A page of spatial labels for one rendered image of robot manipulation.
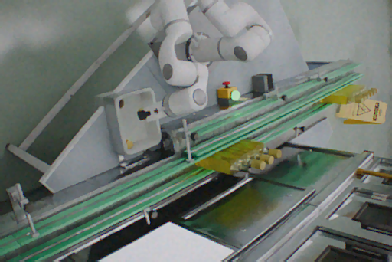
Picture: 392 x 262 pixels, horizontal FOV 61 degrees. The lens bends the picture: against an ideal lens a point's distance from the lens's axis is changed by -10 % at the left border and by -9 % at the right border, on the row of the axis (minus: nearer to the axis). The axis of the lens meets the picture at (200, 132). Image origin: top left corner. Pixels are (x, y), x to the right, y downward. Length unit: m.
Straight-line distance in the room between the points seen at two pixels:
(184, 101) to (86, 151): 0.48
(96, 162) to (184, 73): 0.54
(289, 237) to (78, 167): 0.78
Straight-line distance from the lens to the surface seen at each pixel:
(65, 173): 1.35
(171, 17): 1.16
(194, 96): 1.05
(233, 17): 1.30
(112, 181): 1.31
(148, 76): 1.49
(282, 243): 1.20
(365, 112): 4.67
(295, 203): 1.37
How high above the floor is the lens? 1.95
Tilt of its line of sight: 45 degrees down
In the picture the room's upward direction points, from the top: 100 degrees clockwise
